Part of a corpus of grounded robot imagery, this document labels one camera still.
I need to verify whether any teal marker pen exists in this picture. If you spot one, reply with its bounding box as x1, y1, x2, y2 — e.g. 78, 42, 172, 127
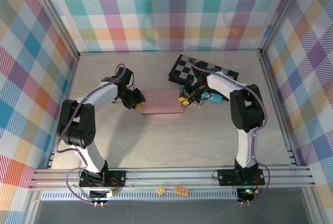
179, 85, 224, 104

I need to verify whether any slotted grey cable duct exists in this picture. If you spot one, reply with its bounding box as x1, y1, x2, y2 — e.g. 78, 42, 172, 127
40, 189, 240, 201

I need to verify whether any right rear aluminium frame post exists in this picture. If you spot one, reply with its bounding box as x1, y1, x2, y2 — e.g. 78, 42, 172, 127
259, 0, 313, 57

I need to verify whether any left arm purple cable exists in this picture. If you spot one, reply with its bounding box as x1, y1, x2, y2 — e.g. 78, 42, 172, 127
56, 63, 127, 205

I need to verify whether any rear aluminium frame rail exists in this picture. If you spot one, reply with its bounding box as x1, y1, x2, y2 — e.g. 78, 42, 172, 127
78, 48, 262, 55

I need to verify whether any pink paper box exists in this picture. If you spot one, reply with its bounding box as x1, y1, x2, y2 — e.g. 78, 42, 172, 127
142, 88, 184, 116

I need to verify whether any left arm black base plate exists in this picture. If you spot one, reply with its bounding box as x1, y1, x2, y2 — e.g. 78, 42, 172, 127
79, 169, 127, 188

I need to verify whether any right front aluminium frame post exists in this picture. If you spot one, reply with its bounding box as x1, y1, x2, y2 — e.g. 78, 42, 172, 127
303, 187, 319, 224

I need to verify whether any wide aluminium mounting rail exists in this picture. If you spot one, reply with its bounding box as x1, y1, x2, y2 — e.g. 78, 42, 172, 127
28, 165, 317, 190

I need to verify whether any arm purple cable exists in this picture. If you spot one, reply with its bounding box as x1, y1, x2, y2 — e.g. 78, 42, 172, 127
188, 58, 273, 206
56, 63, 127, 205

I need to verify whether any left front aluminium frame post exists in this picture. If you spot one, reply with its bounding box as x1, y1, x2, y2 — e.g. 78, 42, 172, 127
20, 189, 42, 224

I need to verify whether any black grey folding chessboard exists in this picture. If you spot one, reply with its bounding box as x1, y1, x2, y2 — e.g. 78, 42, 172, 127
168, 54, 239, 84

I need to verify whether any aluminium frame rail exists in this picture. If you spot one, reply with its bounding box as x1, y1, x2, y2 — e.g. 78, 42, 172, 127
259, 51, 299, 167
78, 48, 262, 55

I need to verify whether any right side aluminium frame rail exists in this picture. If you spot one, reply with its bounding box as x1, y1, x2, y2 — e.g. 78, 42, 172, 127
259, 51, 299, 167

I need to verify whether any aluminium frame post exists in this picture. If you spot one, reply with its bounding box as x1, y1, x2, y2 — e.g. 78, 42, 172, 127
259, 0, 313, 57
25, 0, 80, 61
20, 189, 42, 224
303, 187, 319, 224

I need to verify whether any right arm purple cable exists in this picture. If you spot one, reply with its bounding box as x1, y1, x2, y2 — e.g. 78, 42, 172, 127
188, 58, 273, 206

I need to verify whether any left rear aluminium frame post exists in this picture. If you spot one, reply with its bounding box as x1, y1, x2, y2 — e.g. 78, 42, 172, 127
25, 0, 80, 61

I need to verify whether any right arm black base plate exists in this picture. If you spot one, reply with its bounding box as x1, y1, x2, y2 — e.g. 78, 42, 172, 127
217, 168, 266, 186

